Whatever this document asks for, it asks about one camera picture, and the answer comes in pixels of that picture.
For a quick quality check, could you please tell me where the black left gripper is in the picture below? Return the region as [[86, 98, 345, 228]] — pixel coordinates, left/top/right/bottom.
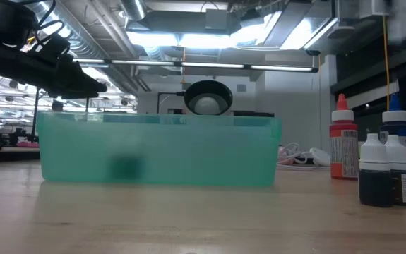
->
[[0, 0, 107, 100]]

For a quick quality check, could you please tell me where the small dropper bottle white cap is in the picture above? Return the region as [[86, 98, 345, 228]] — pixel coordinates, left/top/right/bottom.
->
[[358, 133, 395, 208], [385, 135, 406, 206]]

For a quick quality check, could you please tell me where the tall red food coloring bottle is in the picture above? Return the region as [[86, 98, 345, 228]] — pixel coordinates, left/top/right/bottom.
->
[[329, 93, 359, 180]]

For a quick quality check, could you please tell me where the tall blue food coloring bottle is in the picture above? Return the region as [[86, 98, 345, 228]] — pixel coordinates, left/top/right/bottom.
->
[[380, 93, 406, 153]]

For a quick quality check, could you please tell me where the black stand pole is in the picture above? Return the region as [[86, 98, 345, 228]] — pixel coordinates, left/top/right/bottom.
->
[[30, 87, 40, 143]]

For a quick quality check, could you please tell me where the wooden side table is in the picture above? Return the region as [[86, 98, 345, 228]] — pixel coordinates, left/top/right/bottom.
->
[[0, 145, 41, 165]]

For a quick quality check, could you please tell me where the black bent rod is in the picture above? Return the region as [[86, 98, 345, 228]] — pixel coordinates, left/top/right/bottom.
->
[[156, 90, 186, 114]]

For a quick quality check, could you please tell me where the ceiling light panel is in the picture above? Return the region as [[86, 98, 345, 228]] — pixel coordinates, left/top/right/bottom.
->
[[126, 30, 234, 49]]

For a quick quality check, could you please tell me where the green translucent plastic bin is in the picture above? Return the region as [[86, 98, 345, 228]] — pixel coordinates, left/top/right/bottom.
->
[[36, 111, 283, 187]]

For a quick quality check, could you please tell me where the LED strip light bar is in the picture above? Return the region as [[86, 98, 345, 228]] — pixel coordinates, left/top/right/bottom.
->
[[71, 57, 321, 74]]

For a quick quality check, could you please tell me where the black flat box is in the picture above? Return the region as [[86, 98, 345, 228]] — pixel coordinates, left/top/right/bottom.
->
[[231, 109, 276, 118]]

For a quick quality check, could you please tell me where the grey dome ceiling lamp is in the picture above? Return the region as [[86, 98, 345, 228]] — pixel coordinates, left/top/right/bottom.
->
[[327, 20, 356, 40]]

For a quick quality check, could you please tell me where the white ceiling vent box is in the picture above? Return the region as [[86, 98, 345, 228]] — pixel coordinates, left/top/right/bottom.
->
[[359, 0, 390, 18]]

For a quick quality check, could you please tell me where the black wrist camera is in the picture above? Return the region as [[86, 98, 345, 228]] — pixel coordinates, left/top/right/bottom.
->
[[37, 33, 71, 66]]

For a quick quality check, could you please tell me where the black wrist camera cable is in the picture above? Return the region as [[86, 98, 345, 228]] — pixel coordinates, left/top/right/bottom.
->
[[18, 0, 70, 49]]

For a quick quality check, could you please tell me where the silver ventilation duct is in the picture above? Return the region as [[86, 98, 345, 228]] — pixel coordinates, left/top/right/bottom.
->
[[119, 0, 148, 21]]

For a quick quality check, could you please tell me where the white lamp cable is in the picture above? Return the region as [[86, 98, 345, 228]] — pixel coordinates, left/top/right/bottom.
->
[[276, 142, 316, 171]]

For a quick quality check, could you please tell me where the round white cable switch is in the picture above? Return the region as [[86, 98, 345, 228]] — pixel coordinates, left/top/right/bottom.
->
[[309, 147, 332, 167]]

